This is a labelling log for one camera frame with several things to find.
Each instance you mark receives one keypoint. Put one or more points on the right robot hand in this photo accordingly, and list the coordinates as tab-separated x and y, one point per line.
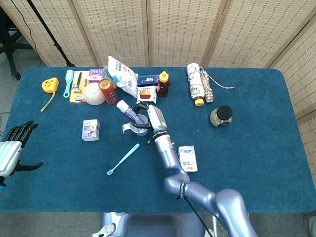
156	118

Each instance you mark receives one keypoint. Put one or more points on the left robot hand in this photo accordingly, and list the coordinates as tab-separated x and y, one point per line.
8	155

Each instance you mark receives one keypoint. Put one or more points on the purple white toothpaste tube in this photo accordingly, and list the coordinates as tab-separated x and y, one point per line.
128	111

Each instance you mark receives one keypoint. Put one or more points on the light blue toothbrush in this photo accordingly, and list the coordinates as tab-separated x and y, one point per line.
123	159

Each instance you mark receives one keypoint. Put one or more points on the silver blue robot base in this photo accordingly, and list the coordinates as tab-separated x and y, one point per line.
153	224

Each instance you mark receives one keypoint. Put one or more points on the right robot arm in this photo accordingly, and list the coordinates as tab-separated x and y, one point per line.
170	158

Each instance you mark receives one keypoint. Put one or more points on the dark blue box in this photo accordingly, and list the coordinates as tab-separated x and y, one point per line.
148	79

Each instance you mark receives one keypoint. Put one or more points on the white blue milk carton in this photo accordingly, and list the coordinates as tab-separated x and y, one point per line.
187	159

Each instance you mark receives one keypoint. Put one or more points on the small purple white box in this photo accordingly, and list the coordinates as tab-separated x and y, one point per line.
90	130

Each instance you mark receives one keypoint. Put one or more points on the small purple pink box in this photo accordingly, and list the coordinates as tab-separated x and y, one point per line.
95	75

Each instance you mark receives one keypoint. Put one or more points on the burger print snack packet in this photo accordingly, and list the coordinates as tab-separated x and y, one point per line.
146	95

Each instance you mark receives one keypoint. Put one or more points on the honey bear bottle yellow cap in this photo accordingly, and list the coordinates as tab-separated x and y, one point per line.
163	86

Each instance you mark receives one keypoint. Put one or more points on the printed drink bottle yellow cap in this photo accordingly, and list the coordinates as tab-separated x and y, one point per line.
195	84

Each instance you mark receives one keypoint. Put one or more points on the red soda can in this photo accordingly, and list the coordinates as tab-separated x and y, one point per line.
109	93

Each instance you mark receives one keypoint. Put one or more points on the white blue plastic bag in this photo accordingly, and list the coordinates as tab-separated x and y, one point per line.
123	76

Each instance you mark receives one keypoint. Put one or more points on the seed jar black lid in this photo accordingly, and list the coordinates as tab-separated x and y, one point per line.
221	116

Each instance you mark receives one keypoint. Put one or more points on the cream ceramic bowl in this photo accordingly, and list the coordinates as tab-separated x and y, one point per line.
93	95

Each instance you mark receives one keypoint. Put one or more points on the blue table cloth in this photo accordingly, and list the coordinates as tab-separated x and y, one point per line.
74	192

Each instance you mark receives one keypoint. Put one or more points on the yellow tape measure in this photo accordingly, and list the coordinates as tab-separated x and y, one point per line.
50	85

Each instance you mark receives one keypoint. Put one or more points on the razor on yellow card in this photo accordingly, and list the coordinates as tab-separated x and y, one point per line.
77	85

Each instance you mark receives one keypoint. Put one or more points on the bamboo folding screen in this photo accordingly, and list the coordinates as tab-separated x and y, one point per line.
172	29

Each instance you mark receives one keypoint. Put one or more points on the mint green cleaning brush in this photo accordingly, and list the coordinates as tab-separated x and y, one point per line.
68	81

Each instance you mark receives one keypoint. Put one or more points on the black chair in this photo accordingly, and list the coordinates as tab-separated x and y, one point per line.
10	47

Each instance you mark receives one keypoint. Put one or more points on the black tripod stand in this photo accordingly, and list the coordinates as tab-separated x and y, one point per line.
49	34

